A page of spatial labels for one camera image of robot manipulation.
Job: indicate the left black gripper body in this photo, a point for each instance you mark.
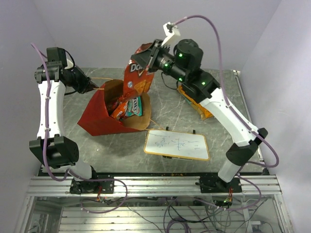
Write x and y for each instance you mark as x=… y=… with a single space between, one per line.
x=78 y=80

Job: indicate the aluminium rail frame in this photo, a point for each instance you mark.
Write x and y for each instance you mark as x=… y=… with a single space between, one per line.
x=155 y=187

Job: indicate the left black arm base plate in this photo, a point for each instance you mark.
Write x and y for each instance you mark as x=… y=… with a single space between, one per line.
x=79 y=187

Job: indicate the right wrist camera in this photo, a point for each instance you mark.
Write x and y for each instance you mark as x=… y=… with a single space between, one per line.
x=172 y=34

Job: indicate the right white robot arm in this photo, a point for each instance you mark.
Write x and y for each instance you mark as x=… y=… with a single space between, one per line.
x=184 y=66

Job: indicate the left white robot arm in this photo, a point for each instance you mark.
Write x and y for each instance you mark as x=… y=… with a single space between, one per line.
x=51 y=147

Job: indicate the small whiteboard orange frame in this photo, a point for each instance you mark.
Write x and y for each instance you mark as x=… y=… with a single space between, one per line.
x=178 y=145

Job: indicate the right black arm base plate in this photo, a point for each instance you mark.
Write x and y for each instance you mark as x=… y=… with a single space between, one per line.
x=216 y=185

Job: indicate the teal Fox's candy packet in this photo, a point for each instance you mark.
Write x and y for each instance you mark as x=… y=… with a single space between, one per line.
x=134 y=107

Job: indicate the orange Fox's candy packet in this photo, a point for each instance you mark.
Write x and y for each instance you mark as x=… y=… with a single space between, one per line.
x=120 y=110

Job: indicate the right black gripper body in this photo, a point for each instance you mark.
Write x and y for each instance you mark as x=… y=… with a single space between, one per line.
x=162 y=59

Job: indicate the orange striped snack packet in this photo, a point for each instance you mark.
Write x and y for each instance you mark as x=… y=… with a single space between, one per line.
x=204 y=114

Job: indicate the red snack packet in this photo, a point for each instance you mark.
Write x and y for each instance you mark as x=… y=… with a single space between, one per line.
x=136 y=80

